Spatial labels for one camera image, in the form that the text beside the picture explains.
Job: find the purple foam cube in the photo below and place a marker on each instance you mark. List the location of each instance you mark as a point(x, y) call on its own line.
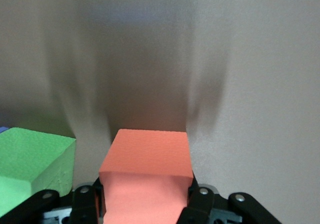
point(3, 129)

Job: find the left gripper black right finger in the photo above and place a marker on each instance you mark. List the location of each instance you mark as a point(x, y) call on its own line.
point(200, 206)

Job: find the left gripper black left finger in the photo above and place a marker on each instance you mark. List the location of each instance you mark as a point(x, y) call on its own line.
point(82, 204)

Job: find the green foam cube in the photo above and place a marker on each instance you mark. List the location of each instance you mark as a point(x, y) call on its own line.
point(30, 154)

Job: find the orange foam cube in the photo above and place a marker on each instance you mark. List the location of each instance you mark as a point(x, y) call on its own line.
point(147, 154)

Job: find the brown paper table cover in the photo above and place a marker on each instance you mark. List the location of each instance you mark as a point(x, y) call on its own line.
point(250, 59)

